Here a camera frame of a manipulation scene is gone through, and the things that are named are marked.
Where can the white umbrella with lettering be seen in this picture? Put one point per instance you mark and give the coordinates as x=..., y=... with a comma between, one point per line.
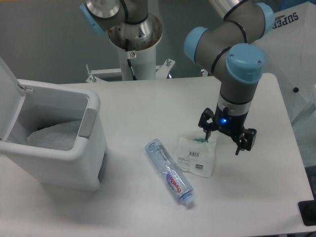
x=290, y=48

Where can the black device at edge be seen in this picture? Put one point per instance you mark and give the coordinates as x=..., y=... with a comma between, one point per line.
x=308, y=212

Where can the white trash can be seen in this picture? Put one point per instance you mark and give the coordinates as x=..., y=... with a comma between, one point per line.
x=28, y=106

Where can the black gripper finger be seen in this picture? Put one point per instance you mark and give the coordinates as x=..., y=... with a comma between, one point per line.
x=206, y=122
x=245, y=140

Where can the white plastic wrapper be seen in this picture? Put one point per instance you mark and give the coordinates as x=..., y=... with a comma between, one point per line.
x=196, y=156

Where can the white bag liner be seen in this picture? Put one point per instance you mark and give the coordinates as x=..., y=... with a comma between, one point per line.
x=61, y=136

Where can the white metal base frame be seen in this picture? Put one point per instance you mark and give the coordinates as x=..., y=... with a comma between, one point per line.
x=161, y=72

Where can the clear plastic water bottle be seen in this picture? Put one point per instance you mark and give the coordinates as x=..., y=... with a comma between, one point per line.
x=171, y=173

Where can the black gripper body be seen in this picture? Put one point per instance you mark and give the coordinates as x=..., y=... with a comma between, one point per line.
x=229, y=125

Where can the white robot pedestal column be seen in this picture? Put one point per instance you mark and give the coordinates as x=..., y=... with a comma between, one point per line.
x=136, y=44

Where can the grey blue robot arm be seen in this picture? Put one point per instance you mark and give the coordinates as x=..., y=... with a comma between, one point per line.
x=226, y=52

